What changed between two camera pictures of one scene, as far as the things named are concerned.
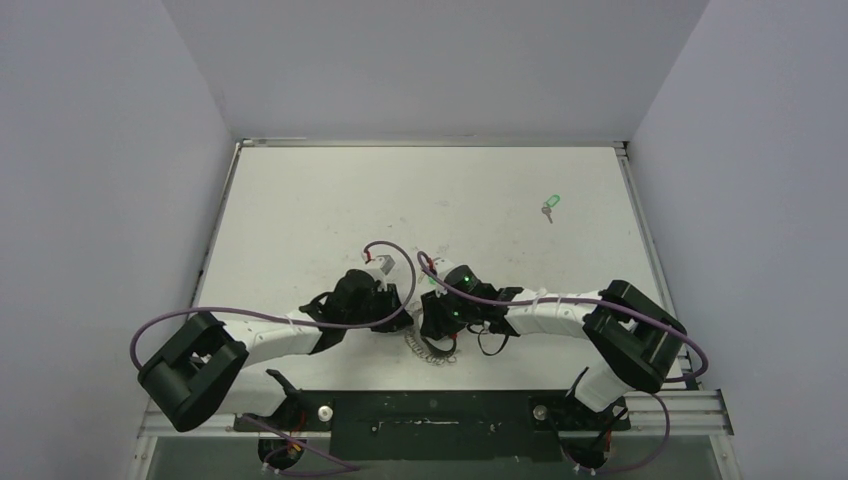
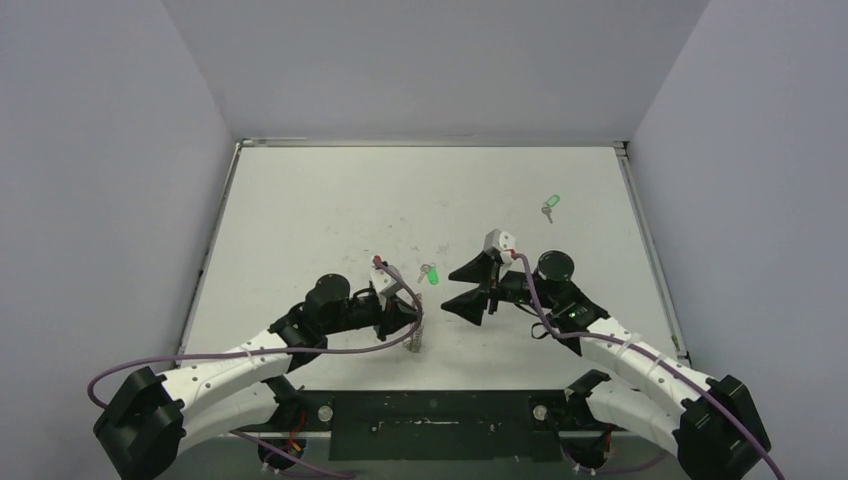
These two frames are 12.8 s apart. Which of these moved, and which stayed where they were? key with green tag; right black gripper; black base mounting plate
Moved: right black gripper
Stayed: key with green tag; black base mounting plate
